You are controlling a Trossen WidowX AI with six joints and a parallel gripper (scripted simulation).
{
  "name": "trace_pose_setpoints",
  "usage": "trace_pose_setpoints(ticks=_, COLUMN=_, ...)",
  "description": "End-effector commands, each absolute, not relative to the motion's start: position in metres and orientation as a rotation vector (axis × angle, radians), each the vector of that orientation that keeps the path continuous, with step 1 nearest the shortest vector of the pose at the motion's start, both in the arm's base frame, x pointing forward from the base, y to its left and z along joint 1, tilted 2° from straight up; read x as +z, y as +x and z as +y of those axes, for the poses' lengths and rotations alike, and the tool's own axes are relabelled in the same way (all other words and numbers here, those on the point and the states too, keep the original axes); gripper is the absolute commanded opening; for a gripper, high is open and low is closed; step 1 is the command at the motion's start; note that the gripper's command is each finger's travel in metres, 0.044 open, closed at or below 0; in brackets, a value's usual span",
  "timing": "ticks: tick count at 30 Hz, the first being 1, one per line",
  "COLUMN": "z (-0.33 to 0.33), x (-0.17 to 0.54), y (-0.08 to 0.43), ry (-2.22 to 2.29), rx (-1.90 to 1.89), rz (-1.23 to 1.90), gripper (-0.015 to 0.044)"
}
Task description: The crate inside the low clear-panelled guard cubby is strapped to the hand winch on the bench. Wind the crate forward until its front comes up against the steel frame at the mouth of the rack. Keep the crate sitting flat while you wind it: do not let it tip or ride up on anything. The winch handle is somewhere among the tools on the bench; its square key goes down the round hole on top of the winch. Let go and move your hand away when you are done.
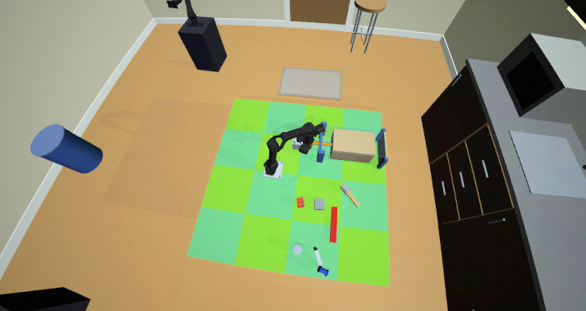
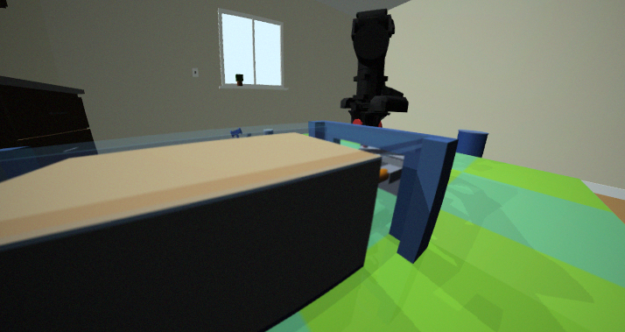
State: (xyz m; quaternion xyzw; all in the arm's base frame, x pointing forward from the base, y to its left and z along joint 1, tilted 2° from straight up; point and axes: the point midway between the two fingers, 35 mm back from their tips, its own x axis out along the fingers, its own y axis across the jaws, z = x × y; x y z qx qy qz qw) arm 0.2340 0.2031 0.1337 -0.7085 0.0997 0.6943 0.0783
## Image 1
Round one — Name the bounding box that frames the red flat bar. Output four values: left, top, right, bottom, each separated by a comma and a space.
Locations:
330, 207, 337, 243

